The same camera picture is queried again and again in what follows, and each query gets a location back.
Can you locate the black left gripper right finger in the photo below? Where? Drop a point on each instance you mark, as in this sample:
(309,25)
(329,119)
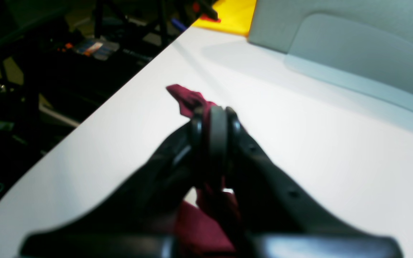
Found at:
(277,218)

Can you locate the grey plastic tray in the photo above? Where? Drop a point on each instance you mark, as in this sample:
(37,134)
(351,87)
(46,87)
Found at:
(361,45)

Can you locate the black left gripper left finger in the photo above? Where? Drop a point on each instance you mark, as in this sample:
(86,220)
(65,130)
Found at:
(138,219)

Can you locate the dark red t-shirt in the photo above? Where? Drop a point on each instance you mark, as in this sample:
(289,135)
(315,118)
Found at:
(196,227)

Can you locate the yellow object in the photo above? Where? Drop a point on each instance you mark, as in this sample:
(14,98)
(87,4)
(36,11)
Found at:
(227,16)

